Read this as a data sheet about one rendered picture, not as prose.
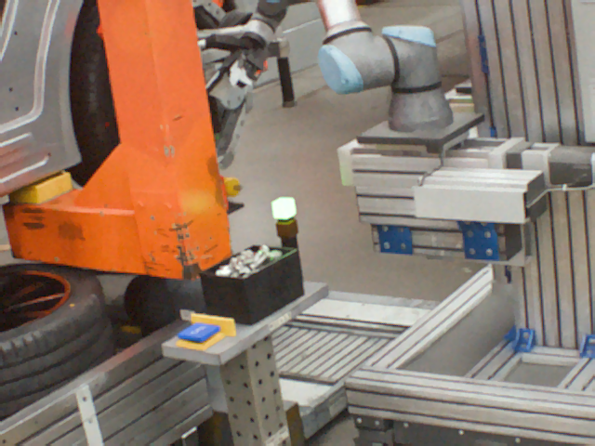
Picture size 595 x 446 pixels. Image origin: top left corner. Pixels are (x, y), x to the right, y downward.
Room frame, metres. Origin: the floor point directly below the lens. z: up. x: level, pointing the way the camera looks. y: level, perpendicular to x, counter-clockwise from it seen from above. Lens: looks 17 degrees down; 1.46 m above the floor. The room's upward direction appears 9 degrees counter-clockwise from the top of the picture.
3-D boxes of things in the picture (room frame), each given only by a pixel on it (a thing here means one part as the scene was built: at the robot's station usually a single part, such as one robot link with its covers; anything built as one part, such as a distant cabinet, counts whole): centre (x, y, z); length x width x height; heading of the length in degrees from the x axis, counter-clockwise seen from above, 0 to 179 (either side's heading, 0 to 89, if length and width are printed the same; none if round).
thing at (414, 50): (2.71, -0.31, 0.98); 0.13 x 0.12 x 0.14; 108
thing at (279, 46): (3.49, -0.01, 0.93); 0.09 x 0.05 x 0.05; 52
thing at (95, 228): (3.05, 0.54, 0.69); 0.52 x 0.17 x 0.35; 52
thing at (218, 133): (3.20, 0.18, 0.83); 0.04 x 0.04 x 0.16
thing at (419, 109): (2.71, -0.31, 0.87); 0.15 x 0.15 x 0.10
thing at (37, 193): (3.16, 0.68, 0.71); 0.14 x 0.14 x 0.05; 52
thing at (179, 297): (3.17, 0.37, 0.26); 0.42 x 0.18 x 0.35; 52
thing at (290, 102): (3.47, -0.03, 0.83); 0.04 x 0.04 x 0.16
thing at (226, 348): (2.66, 0.15, 0.44); 0.43 x 0.17 x 0.03; 142
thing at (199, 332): (2.52, 0.25, 0.47); 0.07 x 0.07 x 0.02; 52
